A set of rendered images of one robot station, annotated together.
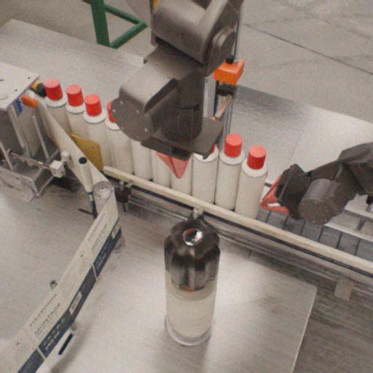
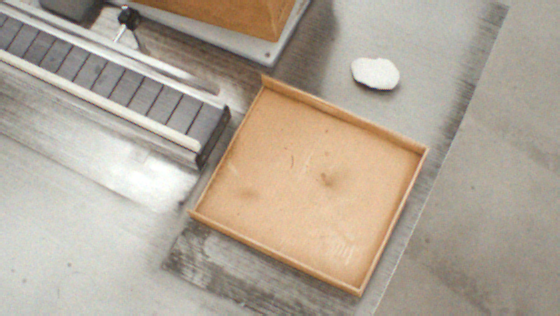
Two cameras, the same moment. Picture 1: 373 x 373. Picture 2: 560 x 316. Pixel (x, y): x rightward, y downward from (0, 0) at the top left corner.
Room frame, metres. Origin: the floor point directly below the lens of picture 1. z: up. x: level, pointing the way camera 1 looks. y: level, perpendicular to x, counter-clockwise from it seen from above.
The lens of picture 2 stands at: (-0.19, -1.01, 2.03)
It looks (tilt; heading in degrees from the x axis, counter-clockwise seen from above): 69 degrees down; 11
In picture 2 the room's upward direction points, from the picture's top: 9 degrees counter-clockwise
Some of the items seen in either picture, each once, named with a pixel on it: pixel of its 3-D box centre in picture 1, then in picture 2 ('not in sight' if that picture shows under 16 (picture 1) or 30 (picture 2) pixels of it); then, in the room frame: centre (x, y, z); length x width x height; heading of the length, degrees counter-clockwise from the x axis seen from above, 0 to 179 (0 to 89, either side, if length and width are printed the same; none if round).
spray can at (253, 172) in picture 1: (250, 184); not in sight; (0.59, -0.14, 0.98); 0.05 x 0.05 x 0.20
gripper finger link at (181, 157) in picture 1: (173, 151); not in sight; (0.45, 0.01, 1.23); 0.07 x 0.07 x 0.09; 65
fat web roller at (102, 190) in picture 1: (108, 217); not in sight; (0.51, 0.14, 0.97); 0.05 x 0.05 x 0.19
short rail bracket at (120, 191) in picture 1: (127, 193); not in sight; (0.64, 0.12, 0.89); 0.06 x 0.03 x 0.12; 155
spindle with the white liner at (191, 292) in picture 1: (191, 285); not in sight; (0.34, -0.02, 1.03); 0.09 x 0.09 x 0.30
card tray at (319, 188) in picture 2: not in sight; (309, 182); (0.21, -0.97, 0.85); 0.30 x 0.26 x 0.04; 65
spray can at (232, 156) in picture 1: (229, 173); not in sight; (0.62, -0.10, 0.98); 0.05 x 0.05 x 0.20
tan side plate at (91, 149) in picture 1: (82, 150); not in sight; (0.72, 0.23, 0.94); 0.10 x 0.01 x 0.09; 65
